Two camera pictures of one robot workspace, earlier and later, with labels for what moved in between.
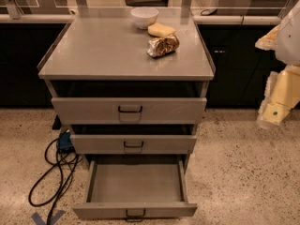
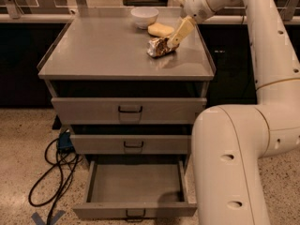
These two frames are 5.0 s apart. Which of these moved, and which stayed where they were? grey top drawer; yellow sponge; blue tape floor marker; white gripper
Moved: white gripper
Stayed: yellow sponge; grey top drawer; blue tape floor marker
